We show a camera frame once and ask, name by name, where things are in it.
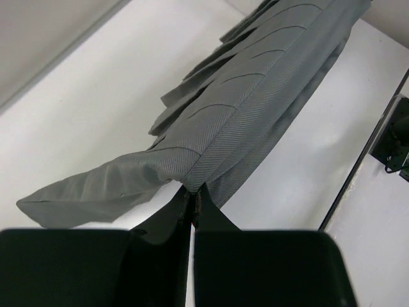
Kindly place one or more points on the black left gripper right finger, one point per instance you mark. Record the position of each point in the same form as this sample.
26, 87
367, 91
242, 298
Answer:
234, 267

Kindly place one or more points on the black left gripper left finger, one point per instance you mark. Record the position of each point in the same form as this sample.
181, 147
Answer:
144, 266

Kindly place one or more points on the grey skirt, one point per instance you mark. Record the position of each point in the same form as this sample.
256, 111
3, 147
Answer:
221, 121

